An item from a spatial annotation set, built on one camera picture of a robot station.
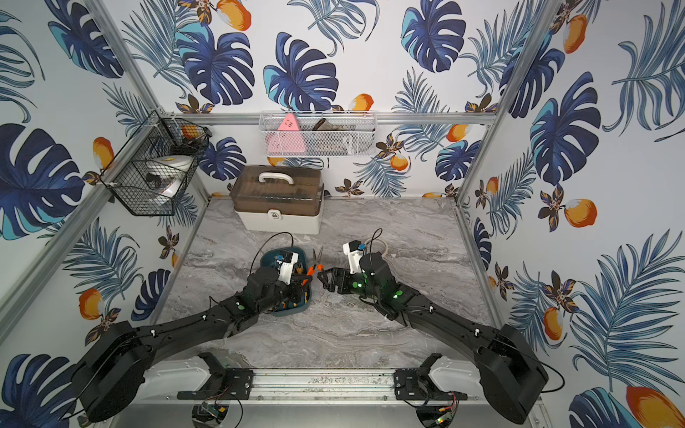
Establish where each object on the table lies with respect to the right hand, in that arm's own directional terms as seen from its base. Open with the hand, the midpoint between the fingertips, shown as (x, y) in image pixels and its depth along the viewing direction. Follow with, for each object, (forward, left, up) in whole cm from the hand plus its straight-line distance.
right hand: (325, 274), depth 77 cm
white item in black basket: (+25, +49, +17) cm, 58 cm away
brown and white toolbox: (+27, +18, +4) cm, 33 cm away
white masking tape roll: (+26, -19, -17) cm, 37 cm away
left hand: (+2, +5, -4) cm, 6 cm away
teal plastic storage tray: (+14, +23, -14) cm, 30 cm away
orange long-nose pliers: (+4, +2, -1) cm, 4 cm away
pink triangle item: (+41, +14, +19) cm, 47 cm away
